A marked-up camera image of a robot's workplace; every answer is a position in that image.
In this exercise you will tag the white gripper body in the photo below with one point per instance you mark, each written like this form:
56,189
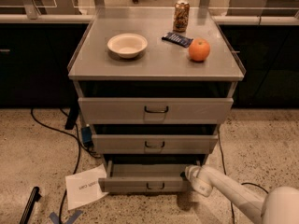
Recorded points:
198,180

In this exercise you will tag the grey bottom drawer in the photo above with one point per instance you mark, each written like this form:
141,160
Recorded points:
145,177

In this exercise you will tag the grey drawer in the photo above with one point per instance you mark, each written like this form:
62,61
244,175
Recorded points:
155,110
153,144
145,177

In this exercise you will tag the grey metal drawer cabinet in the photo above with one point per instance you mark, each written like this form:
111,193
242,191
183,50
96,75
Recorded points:
162,70

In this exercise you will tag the grey middle drawer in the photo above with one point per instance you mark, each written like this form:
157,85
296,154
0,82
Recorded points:
153,144

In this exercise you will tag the grey top drawer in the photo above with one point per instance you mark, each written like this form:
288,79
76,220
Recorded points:
155,110

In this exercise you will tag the white paper sign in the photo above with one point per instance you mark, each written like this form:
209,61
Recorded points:
83,188

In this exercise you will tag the blue power adapter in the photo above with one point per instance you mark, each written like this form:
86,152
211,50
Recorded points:
86,135

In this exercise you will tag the orange fruit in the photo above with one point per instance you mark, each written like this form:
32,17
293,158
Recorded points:
199,49

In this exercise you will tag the dark blue snack bar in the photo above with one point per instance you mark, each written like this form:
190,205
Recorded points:
177,39

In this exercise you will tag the white bowl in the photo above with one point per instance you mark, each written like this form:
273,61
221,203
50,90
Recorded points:
127,46

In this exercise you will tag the blue tape cross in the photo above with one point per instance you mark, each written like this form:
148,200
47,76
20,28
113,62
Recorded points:
71,218

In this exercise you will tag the black bar on floor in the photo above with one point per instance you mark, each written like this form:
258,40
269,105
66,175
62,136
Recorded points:
33,198

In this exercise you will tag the brown patterned drink can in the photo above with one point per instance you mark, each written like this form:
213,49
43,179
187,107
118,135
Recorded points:
181,15

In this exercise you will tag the dark counter with rail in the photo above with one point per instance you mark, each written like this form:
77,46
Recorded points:
34,59

